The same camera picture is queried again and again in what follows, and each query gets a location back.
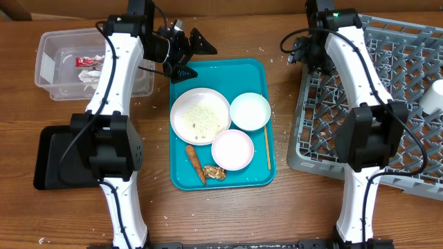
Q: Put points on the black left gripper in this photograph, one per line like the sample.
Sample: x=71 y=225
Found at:
x=184 y=51

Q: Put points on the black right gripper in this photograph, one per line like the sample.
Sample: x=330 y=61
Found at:
x=300 y=54

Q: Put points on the pale green bowl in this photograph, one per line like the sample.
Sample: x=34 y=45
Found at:
x=250 y=111

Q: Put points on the red snack wrapper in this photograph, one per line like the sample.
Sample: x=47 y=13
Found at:
x=84 y=62

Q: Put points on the white napkin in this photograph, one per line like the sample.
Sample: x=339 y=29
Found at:
x=90 y=75

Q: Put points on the white cup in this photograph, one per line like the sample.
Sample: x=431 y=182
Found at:
x=432 y=99

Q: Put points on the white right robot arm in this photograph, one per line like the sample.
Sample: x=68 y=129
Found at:
x=371 y=132

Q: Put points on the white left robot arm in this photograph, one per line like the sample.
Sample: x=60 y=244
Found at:
x=103 y=136

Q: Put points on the teal plastic tray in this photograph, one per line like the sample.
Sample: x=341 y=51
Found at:
x=231 y=78

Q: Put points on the large white plate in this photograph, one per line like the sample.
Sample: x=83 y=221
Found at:
x=199 y=115

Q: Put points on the orange carrot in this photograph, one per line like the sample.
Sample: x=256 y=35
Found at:
x=193 y=157

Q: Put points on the grey dish rack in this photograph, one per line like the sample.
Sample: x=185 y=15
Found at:
x=408 y=59

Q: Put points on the small pink plate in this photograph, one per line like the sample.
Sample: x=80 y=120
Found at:
x=232 y=150

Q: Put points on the wooden chopstick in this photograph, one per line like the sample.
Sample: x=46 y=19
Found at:
x=268 y=156

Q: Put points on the brown food scrap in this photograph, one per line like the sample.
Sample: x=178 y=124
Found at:
x=214 y=172

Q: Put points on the clear plastic bin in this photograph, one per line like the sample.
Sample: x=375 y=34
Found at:
x=55 y=69

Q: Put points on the black tray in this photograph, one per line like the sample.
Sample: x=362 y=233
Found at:
x=48 y=162

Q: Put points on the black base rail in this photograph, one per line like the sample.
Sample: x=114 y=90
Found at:
x=242 y=246

